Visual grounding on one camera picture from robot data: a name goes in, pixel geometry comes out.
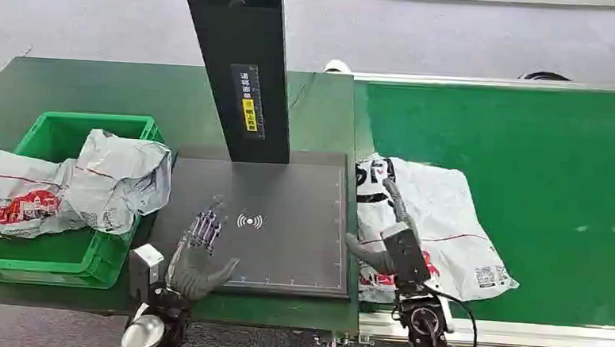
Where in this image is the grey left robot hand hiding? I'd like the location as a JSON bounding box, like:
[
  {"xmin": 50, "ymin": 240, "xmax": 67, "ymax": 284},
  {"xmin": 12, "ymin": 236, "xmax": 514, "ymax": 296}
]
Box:
[{"xmin": 163, "ymin": 193, "xmax": 244, "ymax": 304}]

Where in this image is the black scanner column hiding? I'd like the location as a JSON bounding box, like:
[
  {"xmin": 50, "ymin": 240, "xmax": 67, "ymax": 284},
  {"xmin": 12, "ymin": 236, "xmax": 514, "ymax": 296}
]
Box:
[{"xmin": 170, "ymin": 0, "xmax": 300, "ymax": 166}]

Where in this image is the white parcel bag black print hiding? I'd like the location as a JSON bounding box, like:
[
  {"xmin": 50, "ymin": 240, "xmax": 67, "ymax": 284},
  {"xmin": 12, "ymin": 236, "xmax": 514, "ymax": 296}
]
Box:
[{"xmin": 347, "ymin": 152, "xmax": 527, "ymax": 313}]

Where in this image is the grey crumpled parcel bag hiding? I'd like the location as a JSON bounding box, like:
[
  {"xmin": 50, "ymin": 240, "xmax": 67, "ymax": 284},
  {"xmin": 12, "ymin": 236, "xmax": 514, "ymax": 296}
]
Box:
[{"xmin": 56, "ymin": 126, "xmax": 175, "ymax": 238}]

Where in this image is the black yellow column label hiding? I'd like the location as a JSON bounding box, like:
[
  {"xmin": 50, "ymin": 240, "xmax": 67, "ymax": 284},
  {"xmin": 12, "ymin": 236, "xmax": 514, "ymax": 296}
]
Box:
[{"xmin": 226, "ymin": 62, "xmax": 271, "ymax": 141}]

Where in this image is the black round object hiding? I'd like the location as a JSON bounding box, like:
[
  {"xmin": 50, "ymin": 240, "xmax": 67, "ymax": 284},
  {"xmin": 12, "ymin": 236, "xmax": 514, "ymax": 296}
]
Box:
[{"xmin": 517, "ymin": 69, "xmax": 573, "ymax": 84}]

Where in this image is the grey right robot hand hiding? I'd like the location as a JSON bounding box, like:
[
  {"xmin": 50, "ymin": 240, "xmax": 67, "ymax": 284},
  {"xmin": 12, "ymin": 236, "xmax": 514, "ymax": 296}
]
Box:
[{"xmin": 342, "ymin": 175, "xmax": 418, "ymax": 278}]

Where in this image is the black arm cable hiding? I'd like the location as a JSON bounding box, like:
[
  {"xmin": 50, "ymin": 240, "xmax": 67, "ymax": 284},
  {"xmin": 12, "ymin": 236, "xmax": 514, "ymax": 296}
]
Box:
[{"xmin": 417, "ymin": 282, "xmax": 482, "ymax": 347}]

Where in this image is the white round object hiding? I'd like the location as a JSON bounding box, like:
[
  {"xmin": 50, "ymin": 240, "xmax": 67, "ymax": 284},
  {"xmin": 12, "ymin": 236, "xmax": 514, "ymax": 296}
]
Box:
[{"xmin": 323, "ymin": 58, "xmax": 353, "ymax": 75}]

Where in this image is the white parcel bag red print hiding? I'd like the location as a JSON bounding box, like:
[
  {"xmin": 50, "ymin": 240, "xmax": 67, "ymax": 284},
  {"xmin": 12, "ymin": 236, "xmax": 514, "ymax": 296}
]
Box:
[{"xmin": 0, "ymin": 145, "xmax": 95, "ymax": 244}]

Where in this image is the green plastic crate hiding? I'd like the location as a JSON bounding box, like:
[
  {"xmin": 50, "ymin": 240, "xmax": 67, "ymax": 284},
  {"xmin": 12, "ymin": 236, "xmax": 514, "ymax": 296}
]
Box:
[{"xmin": 0, "ymin": 107, "xmax": 167, "ymax": 293}]

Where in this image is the green conveyor belt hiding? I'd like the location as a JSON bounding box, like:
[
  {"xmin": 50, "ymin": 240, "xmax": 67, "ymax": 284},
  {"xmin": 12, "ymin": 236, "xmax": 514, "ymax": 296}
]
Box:
[{"xmin": 340, "ymin": 77, "xmax": 615, "ymax": 330}]

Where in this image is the black scanner base plate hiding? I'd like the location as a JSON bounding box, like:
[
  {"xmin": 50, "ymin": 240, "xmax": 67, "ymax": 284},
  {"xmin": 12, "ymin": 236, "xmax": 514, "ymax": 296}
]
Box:
[{"xmin": 145, "ymin": 141, "xmax": 358, "ymax": 302}]

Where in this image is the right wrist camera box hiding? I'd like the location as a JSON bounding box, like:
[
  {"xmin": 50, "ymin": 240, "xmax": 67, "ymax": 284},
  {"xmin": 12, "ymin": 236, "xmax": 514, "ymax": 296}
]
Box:
[{"xmin": 377, "ymin": 220, "xmax": 435, "ymax": 287}]

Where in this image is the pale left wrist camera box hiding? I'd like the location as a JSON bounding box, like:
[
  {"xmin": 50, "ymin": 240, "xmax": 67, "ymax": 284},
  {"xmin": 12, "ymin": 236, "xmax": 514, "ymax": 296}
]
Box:
[{"xmin": 126, "ymin": 242, "xmax": 167, "ymax": 303}]

